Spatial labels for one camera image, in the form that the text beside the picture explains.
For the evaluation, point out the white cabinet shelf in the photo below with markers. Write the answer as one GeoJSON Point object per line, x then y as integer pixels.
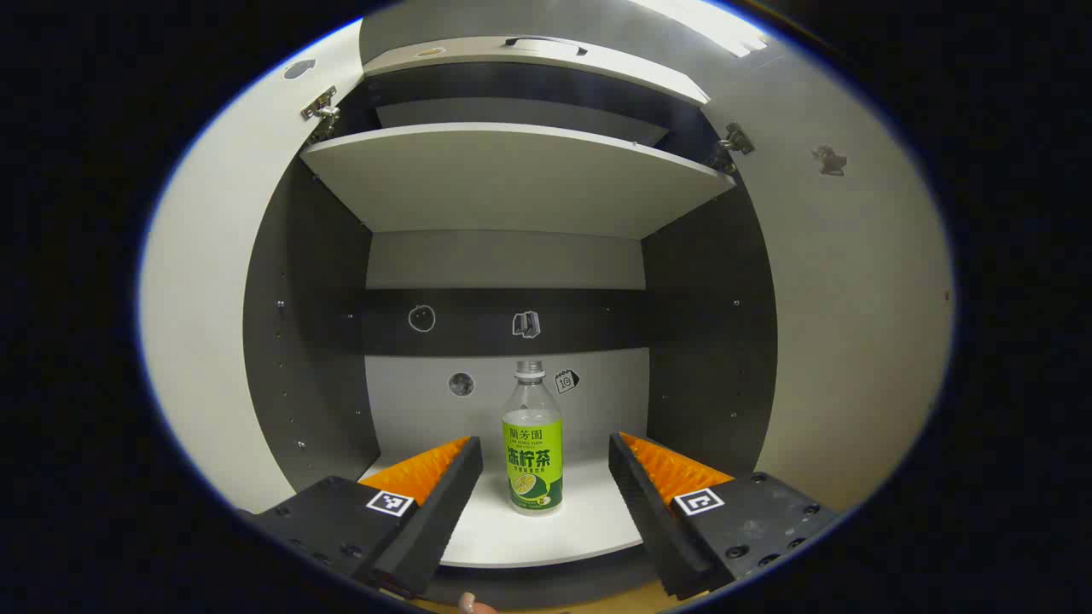
{"type": "Point", "coordinates": [512, 179]}
{"type": "Point", "coordinates": [490, 533]}

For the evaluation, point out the grey white cabinet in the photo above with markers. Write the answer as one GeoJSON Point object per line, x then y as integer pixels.
{"type": "Point", "coordinates": [299, 341]}

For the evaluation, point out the white cabinet door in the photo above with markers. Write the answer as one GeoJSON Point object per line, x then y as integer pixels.
{"type": "Point", "coordinates": [205, 298]}
{"type": "Point", "coordinates": [853, 324]}

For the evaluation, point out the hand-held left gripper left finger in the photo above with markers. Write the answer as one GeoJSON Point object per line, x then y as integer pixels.
{"type": "Point", "coordinates": [444, 520]}

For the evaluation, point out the ceiling light panel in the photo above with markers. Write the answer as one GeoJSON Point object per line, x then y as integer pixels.
{"type": "Point", "coordinates": [708, 26]}

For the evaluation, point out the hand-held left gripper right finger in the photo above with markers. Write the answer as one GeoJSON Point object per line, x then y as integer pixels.
{"type": "Point", "coordinates": [648, 520]}

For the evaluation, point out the green label plastic bottle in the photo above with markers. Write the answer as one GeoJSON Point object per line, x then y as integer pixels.
{"type": "Point", "coordinates": [533, 460]}

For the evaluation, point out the metal door hinge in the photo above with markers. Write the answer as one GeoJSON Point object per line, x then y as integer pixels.
{"type": "Point", "coordinates": [321, 107]}
{"type": "Point", "coordinates": [735, 141]}

